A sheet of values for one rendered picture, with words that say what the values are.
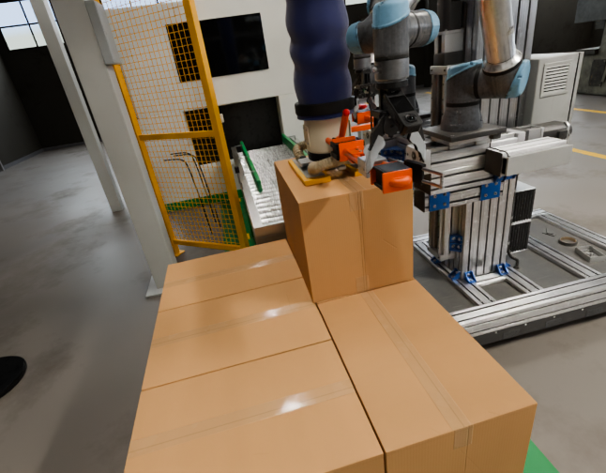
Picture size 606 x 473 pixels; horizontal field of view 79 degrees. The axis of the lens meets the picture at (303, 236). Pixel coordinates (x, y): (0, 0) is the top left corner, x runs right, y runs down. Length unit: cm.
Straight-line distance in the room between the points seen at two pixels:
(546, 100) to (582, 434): 130
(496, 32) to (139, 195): 209
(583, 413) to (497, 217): 87
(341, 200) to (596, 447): 125
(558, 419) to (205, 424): 133
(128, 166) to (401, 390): 204
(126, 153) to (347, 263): 165
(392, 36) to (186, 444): 105
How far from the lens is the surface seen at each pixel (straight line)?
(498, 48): 141
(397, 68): 88
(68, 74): 479
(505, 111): 186
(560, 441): 178
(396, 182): 89
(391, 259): 139
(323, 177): 135
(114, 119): 251
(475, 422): 105
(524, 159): 156
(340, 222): 125
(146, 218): 263
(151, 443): 113
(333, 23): 138
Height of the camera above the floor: 136
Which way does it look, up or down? 26 degrees down
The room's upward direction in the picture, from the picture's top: 9 degrees counter-clockwise
